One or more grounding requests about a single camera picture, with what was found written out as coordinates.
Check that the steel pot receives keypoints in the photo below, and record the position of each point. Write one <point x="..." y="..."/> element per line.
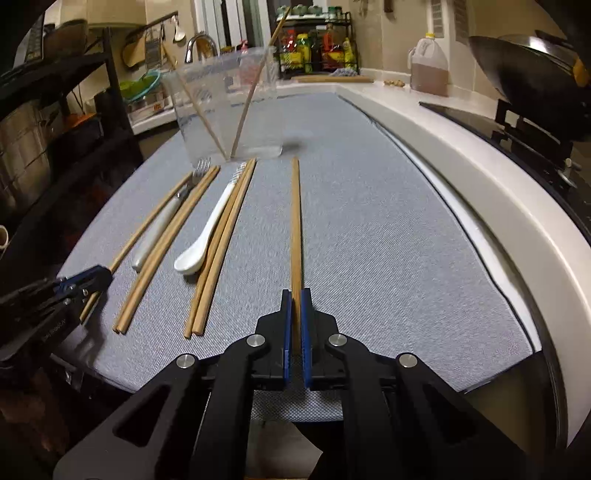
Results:
<point x="23" y="147"/>

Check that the chrome faucet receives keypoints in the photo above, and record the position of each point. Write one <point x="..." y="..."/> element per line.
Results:
<point x="199" y="44"/>

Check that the grey woven mat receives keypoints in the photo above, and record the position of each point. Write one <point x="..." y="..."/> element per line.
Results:
<point x="369" y="230"/>

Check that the plastic oil jug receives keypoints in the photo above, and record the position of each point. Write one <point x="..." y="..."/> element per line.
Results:
<point x="429" y="69"/>

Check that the blue patterned cloth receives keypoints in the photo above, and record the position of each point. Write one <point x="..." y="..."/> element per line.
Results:
<point x="344" y="73"/>

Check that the black wok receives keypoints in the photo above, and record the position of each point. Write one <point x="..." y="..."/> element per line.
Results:
<point x="521" y="69"/>

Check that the red label sauce bottle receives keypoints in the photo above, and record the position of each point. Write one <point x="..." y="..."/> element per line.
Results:
<point x="288" y="51"/>

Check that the ginger root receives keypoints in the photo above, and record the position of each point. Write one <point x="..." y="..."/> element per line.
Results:
<point x="395" y="83"/>

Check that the hanging wooden board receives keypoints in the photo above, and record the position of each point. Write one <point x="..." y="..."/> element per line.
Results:
<point x="133" y="53"/>

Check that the yellow green bottle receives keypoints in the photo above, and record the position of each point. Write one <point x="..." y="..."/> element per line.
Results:
<point x="303" y="53"/>

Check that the clear plastic container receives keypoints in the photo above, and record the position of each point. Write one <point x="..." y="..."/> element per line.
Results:
<point x="264" y="125"/>

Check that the black shelf rack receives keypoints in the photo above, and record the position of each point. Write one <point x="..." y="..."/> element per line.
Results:
<point x="55" y="74"/>

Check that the black cooktop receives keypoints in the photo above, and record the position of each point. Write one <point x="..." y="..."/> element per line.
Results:
<point x="485" y="122"/>

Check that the white ceramic spoon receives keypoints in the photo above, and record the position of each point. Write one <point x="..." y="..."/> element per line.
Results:
<point x="189" y="263"/>

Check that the white mug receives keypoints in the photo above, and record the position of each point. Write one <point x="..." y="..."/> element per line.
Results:
<point x="2" y="237"/>

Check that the black spice rack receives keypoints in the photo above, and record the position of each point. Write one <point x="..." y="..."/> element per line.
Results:
<point x="353" y="27"/>

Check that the clear storage box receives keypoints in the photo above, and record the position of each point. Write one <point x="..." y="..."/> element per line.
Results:
<point x="147" y="108"/>

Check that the yellow squeeze bottle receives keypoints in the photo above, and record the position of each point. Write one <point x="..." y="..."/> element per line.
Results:
<point x="349" y="53"/>

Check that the hanging white spoon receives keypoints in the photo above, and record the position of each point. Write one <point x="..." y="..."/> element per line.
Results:
<point x="178" y="32"/>

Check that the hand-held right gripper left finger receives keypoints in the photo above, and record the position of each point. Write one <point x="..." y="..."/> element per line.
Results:
<point x="287" y="332"/>

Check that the pink soap bottle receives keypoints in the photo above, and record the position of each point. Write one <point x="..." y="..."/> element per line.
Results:
<point x="243" y="46"/>

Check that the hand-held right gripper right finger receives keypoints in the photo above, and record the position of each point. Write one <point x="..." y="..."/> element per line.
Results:
<point x="306" y="332"/>

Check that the metal grater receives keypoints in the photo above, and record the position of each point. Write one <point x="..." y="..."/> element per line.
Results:
<point x="150" y="50"/>

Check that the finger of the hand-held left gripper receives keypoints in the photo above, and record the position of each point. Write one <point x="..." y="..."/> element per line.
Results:
<point x="85" y="278"/>
<point x="85" y="295"/>

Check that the dark bowl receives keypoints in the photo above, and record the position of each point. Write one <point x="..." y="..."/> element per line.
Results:
<point x="67" y="37"/>

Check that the dark sauce bottle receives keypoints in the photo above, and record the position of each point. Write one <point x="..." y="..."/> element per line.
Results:
<point x="316" y="51"/>

